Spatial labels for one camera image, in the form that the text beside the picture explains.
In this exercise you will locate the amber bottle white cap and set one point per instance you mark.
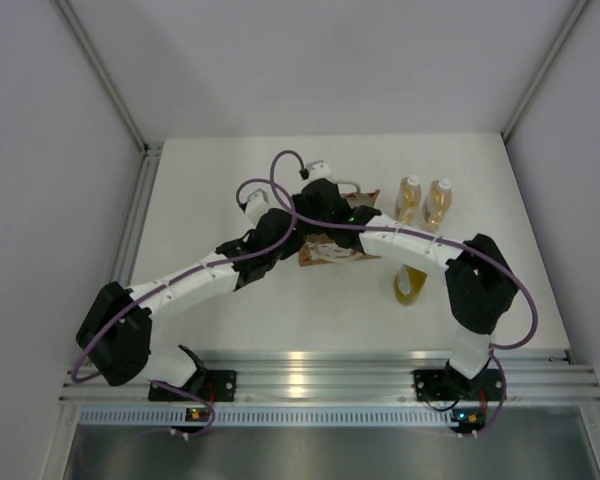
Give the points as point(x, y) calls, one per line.
point(436, 204)
point(408, 199)

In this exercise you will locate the aluminium frame post left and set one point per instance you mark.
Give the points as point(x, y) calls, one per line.
point(96, 64)

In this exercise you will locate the yellow bottle red cap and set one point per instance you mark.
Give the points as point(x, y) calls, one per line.
point(408, 283)

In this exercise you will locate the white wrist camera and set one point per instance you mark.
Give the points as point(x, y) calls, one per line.
point(316, 170)
point(257, 204)

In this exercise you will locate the white slotted cable duct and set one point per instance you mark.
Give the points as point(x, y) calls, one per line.
point(232, 416)

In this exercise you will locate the burlap watermelon print bag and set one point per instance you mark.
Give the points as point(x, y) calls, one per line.
point(320, 250)

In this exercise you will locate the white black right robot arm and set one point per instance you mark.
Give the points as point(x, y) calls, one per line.
point(474, 271)

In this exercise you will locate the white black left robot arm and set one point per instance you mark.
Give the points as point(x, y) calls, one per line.
point(117, 335)

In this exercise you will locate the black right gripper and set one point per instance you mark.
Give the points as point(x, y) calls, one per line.
point(301, 206)

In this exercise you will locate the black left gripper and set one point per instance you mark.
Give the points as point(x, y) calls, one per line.
point(296, 240)

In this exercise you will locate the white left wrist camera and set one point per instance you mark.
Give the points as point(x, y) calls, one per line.
point(257, 204)

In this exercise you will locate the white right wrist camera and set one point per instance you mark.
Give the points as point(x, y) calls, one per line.
point(316, 170)

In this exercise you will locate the aluminium frame post right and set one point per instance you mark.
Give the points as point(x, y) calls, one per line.
point(551, 55)

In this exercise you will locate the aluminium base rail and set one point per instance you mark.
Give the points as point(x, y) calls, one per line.
point(386, 378)

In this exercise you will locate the aluminium frame post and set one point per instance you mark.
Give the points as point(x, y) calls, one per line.
point(551, 55)
point(96, 64)

